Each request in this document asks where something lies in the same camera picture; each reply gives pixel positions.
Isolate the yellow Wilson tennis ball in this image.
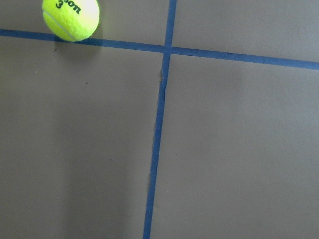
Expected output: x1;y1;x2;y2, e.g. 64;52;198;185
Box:
42;0;100;42

